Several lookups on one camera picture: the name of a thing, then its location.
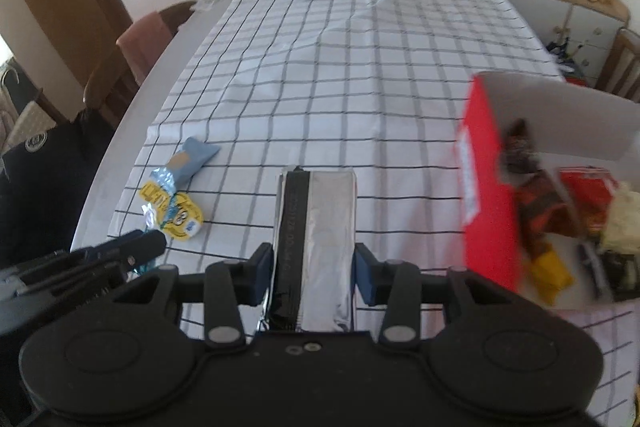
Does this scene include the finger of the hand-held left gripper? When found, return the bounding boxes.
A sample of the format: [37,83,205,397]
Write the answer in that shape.
[17,257,129,299]
[70,229,167,265]

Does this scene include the wooden chair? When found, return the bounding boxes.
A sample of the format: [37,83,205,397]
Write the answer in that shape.
[597,27,640,104]
[82,0,199,128]

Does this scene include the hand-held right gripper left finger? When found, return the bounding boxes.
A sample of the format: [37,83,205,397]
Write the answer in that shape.
[112,244,274,350]

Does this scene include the white sideboard cabinet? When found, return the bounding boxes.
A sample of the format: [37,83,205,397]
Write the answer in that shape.
[492,0,632,88]

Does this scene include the red cardboard box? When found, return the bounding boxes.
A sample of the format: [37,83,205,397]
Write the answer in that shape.
[454,72,640,308]

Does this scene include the blue and yellow snack packet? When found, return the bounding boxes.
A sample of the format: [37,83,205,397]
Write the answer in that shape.
[137,137,222,241]

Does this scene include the silver and black snack packet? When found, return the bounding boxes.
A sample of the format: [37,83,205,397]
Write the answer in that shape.
[255,164,359,336]

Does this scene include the cream snack packet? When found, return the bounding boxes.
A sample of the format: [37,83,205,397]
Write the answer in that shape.
[600,182,640,254]

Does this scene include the small dark brown snack packet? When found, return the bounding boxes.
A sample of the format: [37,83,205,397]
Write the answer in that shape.
[500,118,544,178]

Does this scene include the brown red foil snack packet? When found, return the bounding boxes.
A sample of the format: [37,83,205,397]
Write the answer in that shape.
[512,169,564,258]

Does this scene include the black bag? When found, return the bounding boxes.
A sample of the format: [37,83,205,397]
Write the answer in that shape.
[0,112,117,269]

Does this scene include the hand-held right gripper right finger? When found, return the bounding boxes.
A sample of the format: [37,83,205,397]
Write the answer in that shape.
[354,243,522,351]

